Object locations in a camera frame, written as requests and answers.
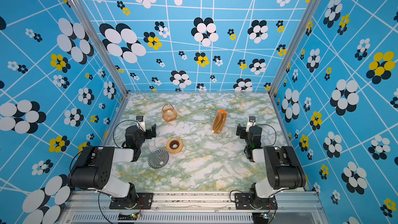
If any left aluminium corner post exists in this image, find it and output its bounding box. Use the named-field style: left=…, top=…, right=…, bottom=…
left=68, top=0, right=128, bottom=97

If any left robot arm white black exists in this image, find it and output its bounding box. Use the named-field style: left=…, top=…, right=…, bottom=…
left=68, top=124, right=157, bottom=209

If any aluminium corner post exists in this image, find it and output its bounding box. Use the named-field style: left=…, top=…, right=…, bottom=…
left=269, top=0, right=321, bottom=96
left=68, top=0, right=128, bottom=97

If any aluminium front rail frame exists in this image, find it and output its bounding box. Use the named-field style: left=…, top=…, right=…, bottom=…
left=59, top=191, right=329, bottom=224

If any wooden ring dripper holder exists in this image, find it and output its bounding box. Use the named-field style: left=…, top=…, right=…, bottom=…
left=166, top=138, right=183, bottom=154

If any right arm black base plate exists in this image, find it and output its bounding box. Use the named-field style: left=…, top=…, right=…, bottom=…
left=232, top=192, right=278, bottom=211

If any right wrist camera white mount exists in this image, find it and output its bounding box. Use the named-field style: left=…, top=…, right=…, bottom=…
left=246, top=116, right=256, bottom=132

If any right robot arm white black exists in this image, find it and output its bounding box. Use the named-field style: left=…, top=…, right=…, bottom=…
left=235, top=124, right=306, bottom=209

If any small green circuit board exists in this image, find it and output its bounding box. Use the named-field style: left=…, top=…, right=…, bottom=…
left=118, top=213, right=137, bottom=221

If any right aluminium corner post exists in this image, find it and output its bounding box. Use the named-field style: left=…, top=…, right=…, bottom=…
left=269, top=0, right=321, bottom=96

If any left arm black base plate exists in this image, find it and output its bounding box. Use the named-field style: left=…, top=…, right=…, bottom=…
left=109, top=192, right=154, bottom=210

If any orange glass coffee carafe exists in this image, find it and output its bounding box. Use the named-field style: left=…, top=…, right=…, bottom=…
left=162, top=104, right=178, bottom=122

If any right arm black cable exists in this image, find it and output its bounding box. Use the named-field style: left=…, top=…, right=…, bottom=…
left=256, top=123, right=277, bottom=147

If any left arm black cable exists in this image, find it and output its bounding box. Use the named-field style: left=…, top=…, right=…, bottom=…
left=112, top=119, right=139, bottom=149

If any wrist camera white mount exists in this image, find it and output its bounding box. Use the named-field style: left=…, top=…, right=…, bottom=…
left=246, top=116, right=256, bottom=132
left=136, top=115, right=146, bottom=132

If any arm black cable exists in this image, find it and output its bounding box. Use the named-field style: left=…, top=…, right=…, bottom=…
left=256, top=123, right=277, bottom=147
left=112, top=119, right=139, bottom=149

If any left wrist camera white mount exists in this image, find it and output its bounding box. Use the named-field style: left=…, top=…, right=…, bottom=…
left=136, top=115, right=146, bottom=132

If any grey ribbed glass dripper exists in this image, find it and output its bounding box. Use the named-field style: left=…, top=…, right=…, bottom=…
left=148, top=149, right=170, bottom=169

